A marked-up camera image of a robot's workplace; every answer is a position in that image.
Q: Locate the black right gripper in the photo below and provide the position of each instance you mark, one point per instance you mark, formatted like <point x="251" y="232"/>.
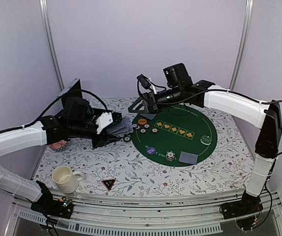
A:
<point x="149" y="100"/>

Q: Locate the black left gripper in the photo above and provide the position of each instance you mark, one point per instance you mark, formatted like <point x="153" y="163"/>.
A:
<point x="104" y="138"/>

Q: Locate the orange big blind button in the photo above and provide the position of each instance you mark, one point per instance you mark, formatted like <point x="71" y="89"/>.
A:
<point x="142" y="121"/>

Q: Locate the black white poker chip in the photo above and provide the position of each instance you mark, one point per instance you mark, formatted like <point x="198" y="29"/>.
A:
<point x="154" y="131"/>
<point x="127" y="139"/>
<point x="136" y="127"/>
<point x="143" y="131"/>

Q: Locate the blue playing card deck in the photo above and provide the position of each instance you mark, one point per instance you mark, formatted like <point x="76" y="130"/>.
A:
<point x="125" y="126"/>

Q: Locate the blue small blind button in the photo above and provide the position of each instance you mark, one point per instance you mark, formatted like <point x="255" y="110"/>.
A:
<point x="151" y="151"/>

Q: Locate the poker chip stack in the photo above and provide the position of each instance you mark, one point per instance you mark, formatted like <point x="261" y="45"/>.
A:
<point x="170" y="156"/>

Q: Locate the dealt blue card pile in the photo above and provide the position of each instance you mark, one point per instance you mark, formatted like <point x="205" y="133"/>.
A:
<point x="188" y="158"/>

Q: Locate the white dealer button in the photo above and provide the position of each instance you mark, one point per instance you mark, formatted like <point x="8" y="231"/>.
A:
<point x="206" y="140"/>

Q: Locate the single blue playing card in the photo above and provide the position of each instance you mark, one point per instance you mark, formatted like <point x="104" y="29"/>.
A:
<point x="148" y="116"/>

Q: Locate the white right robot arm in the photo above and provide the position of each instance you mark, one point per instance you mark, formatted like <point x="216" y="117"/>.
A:
<point x="263" y="115"/>

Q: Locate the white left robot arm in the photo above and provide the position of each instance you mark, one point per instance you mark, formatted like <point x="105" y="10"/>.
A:
<point x="77" y="119"/>

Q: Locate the aluminium poker chip case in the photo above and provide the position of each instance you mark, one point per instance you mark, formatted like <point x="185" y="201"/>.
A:
<point x="73" y="89"/>

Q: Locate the black triangular marker tag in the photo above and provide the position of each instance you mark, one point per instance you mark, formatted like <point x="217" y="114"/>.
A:
<point x="109" y="183"/>

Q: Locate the round green poker mat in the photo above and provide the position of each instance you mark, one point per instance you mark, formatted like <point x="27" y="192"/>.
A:
<point x="179" y="129"/>

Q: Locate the cream ceramic mug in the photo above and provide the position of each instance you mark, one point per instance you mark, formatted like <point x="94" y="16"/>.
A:
<point x="66" y="180"/>

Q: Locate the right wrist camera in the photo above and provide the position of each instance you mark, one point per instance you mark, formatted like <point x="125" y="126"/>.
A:
<point x="146" y="83"/>

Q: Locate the aluminium front rail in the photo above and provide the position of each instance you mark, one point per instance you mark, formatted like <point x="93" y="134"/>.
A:
<point x="102" y="215"/>

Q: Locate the right aluminium frame post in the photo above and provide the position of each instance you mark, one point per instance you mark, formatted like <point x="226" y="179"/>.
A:
<point x="242" y="43"/>

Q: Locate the aluminium frame post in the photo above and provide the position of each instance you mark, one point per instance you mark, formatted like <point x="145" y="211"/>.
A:
<point x="49" y="38"/>
<point x="242" y="43"/>

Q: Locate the left aluminium frame post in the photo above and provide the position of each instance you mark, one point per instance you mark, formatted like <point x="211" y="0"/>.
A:
<point x="49" y="38"/>

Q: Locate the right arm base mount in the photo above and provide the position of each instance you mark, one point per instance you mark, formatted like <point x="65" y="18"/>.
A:
<point x="246" y="205"/>

